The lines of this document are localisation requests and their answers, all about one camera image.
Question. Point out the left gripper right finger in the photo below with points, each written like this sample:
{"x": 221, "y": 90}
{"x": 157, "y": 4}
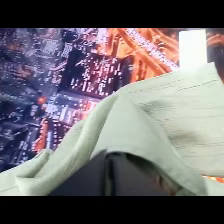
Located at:
{"x": 133, "y": 176}

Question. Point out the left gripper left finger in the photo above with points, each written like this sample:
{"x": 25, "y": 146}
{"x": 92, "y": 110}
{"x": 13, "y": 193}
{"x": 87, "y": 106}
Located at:
{"x": 83, "y": 176}

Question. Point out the khaki shirt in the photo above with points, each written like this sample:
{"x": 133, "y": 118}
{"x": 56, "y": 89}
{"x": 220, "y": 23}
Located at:
{"x": 150, "y": 126}

